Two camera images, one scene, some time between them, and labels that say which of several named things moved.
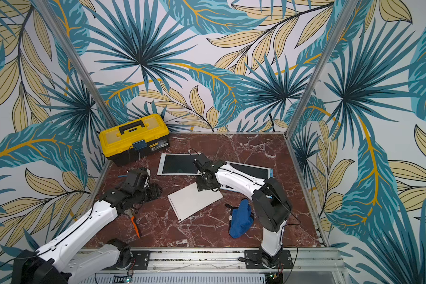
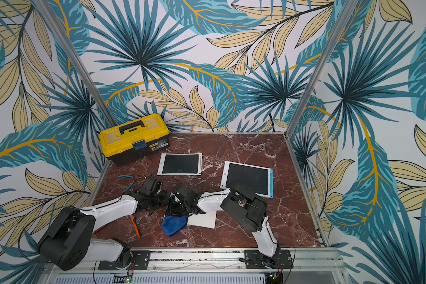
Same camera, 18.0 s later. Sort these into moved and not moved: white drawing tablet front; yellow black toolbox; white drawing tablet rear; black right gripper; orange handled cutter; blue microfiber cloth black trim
Moved: blue microfiber cloth black trim; black right gripper; white drawing tablet front
Not moved: orange handled cutter; yellow black toolbox; white drawing tablet rear
